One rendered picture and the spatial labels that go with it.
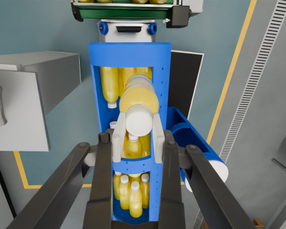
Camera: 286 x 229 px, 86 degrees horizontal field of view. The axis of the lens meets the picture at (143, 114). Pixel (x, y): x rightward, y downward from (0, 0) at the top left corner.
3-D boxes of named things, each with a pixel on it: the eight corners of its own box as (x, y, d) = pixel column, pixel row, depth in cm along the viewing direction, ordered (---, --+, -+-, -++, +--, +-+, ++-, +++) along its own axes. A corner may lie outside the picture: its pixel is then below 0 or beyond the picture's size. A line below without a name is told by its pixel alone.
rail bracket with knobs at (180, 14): (160, 28, 70) (166, 26, 61) (161, 9, 67) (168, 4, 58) (181, 28, 71) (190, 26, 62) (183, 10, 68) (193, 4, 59)
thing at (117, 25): (116, 33, 66) (115, 30, 55) (116, 27, 65) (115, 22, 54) (140, 33, 67) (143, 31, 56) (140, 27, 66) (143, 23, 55)
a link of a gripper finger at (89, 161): (110, 168, 14) (76, 168, 14) (117, 139, 18) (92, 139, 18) (109, 154, 13) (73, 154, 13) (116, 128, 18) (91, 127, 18)
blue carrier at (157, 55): (113, 187, 102) (108, 236, 76) (96, 42, 65) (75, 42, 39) (156, 185, 104) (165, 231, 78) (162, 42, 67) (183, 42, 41)
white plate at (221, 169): (237, 169, 95) (236, 167, 96) (204, 155, 87) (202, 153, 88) (209, 198, 104) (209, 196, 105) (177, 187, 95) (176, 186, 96)
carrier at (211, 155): (185, 112, 175) (165, 101, 166) (237, 167, 96) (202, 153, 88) (172, 131, 184) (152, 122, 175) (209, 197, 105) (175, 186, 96)
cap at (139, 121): (120, 114, 22) (119, 120, 20) (143, 101, 21) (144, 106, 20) (135, 134, 23) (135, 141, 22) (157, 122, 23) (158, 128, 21)
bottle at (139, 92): (120, 82, 39) (105, 112, 22) (143, 67, 37) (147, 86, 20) (135, 105, 41) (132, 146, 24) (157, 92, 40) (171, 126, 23)
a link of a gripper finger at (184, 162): (166, 155, 13) (200, 156, 13) (160, 129, 18) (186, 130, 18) (165, 169, 14) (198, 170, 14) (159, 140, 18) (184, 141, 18)
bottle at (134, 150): (132, 164, 74) (131, 131, 67) (145, 169, 71) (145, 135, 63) (124, 173, 69) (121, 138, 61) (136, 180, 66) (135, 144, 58)
